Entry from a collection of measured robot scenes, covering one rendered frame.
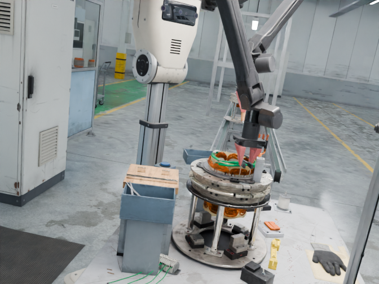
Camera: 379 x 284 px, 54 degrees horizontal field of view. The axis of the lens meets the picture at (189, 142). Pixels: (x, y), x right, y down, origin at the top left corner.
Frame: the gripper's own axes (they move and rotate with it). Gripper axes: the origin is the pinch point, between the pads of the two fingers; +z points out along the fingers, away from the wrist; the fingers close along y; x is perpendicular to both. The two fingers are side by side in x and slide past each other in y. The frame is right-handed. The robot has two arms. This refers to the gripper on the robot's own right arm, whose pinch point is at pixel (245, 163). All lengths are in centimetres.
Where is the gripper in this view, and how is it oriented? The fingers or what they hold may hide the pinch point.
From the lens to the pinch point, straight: 131.0
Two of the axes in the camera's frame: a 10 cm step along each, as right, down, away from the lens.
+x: -1.7, -2.1, 9.6
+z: -1.4, 9.7, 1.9
